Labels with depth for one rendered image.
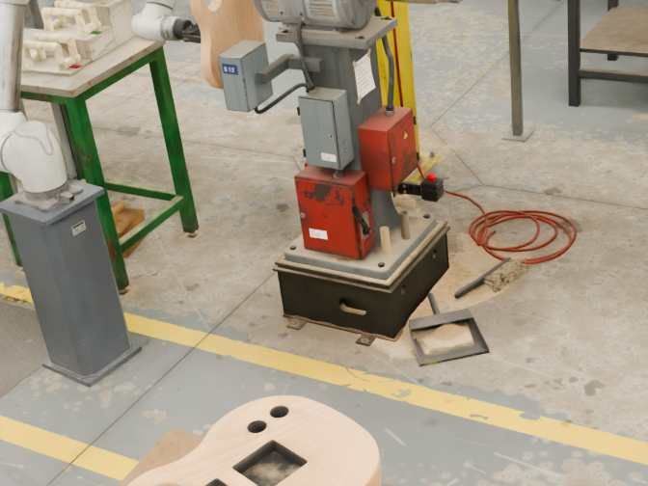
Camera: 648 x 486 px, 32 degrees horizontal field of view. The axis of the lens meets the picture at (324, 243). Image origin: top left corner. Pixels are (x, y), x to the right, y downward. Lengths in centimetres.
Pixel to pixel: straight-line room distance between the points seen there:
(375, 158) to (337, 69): 34
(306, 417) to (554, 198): 309
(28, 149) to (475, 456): 180
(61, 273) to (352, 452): 218
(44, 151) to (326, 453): 214
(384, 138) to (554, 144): 178
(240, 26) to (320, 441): 234
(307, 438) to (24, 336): 270
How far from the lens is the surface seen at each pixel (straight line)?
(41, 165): 394
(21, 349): 458
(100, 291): 417
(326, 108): 387
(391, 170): 398
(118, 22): 471
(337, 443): 207
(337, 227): 406
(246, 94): 384
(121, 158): 600
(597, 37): 600
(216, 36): 403
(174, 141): 485
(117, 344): 430
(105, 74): 447
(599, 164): 536
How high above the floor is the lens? 240
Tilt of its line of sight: 30 degrees down
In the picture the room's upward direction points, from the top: 8 degrees counter-clockwise
